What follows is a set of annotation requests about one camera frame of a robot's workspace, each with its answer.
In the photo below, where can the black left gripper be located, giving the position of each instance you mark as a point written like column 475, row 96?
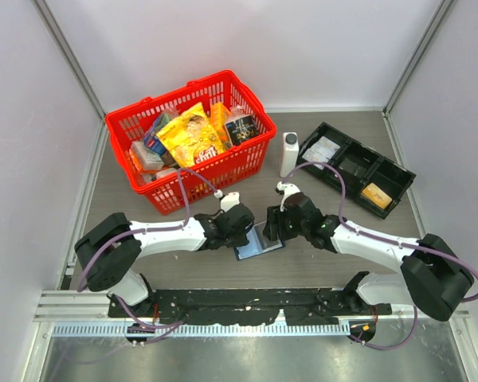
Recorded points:
column 240, row 241

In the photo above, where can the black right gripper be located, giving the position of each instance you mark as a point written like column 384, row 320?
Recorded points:
column 275, row 216

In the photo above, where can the blue leather card holder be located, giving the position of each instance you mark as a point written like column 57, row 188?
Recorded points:
column 258, row 244

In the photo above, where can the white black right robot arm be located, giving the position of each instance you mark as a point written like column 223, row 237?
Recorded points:
column 434, row 282

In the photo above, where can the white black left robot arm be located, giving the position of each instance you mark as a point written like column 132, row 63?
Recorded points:
column 108, row 252

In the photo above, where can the white cards in tray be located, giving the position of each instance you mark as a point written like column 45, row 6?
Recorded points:
column 321, row 151

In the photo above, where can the black cards in tray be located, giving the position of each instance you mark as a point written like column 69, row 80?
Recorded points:
column 351, row 169

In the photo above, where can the gold card in tray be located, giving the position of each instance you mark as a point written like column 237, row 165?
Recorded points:
column 377, row 196

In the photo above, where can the red plastic shopping basket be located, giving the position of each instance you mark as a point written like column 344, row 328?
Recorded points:
column 130, row 123

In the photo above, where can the white bottle grey cap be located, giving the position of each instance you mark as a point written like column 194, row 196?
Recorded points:
column 289, row 153

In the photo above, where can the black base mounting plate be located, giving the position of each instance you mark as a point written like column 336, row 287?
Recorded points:
column 254, row 307

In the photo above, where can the white sponge pack lower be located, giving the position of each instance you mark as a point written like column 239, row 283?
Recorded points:
column 150, row 177

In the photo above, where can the white sponge pack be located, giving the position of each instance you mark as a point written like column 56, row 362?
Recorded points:
column 145, row 159
column 150, row 177

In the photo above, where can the yellow Lays chips bag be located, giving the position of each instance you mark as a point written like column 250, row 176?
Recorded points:
column 190, row 138

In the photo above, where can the black wrapped roll package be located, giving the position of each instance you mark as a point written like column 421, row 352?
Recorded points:
column 240, row 126

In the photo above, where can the white sponge pack upper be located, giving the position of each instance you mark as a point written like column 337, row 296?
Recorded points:
column 145, row 159

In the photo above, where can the black compartment tray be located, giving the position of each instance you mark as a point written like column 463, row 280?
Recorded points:
column 371, row 179

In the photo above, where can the orange snack box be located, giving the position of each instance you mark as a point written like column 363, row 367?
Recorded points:
column 219, row 113

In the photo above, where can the blue Vileda sponge pack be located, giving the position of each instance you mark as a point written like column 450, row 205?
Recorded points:
column 150, row 138

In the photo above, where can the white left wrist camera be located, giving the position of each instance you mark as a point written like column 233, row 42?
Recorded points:
column 229, row 201

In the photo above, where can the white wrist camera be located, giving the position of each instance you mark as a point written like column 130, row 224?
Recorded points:
column 285, row 190
column 229, row 201

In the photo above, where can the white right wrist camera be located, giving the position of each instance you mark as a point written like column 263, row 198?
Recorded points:
column 285, row 190

